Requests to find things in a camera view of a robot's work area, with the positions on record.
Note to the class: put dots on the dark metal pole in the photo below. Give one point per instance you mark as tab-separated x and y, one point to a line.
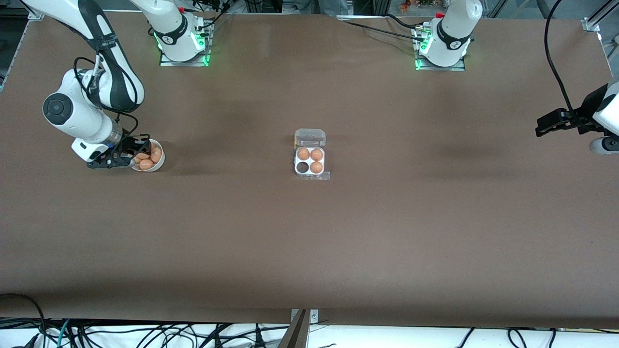
296	333

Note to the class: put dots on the white round bowl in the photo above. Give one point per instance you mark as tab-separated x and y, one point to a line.
155	167

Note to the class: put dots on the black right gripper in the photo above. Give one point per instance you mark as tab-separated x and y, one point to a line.
129	143

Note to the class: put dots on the clear plastic egg carton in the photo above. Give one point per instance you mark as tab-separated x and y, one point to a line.
309	137

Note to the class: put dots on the silver metal bracket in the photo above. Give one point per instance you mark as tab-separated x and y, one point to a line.
314	316

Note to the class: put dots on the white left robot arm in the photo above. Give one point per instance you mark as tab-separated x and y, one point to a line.
452	34

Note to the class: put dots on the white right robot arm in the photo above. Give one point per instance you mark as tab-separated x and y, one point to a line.
72	111

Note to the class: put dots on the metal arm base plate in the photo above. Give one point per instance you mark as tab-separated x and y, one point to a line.
186	62
459	66

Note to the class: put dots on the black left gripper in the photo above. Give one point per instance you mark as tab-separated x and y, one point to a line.
585	109

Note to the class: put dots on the aluminium frame profile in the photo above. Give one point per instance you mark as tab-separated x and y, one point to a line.
597	19

